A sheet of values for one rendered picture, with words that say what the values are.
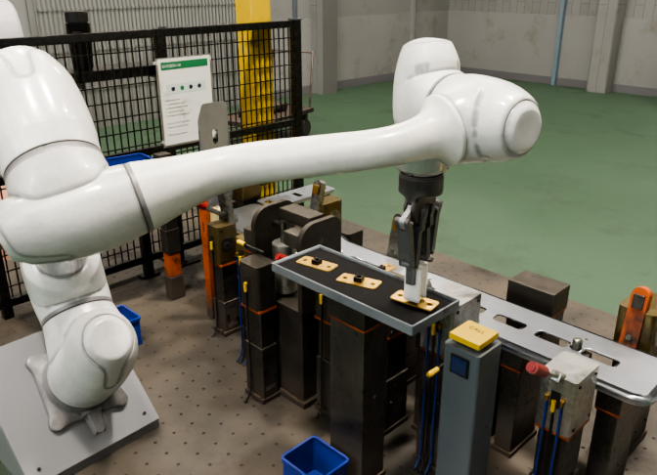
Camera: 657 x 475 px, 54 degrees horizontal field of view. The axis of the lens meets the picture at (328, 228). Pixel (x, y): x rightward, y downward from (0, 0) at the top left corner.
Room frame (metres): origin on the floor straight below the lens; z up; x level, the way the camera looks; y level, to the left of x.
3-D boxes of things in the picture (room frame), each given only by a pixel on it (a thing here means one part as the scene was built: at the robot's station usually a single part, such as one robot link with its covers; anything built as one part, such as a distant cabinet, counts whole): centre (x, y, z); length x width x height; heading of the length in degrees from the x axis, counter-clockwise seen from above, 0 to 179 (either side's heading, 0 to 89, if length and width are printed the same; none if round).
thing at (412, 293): (1.03, -0.15, 1.21); 0.03 x 0.01 x 0.07; 54
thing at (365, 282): (1.14, -0.06, 1.17); 0.08 x 0.04 x 0.01; 62
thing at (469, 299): (1.17, -0.24, 0.90); 0.13 x 0.08 x 0.41; 135
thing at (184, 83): (2.32, 0.51, 1.30); 0.23 x 0.02 x 0.31; 135
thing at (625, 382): (1.52, -0.16, 1.00); 1.38 x 0.22 x 0.02; 45
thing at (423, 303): (1.04, -0.16, 1.17); 0.08 x 0.04 x 0.01; 54
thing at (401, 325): (1.13, -0.06, 1.16); 0.37 x 0.14 x 0.02; 45
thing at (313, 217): (1.46, 0.08, 0.95); 0.18 x 0.13 x 0.49; 45
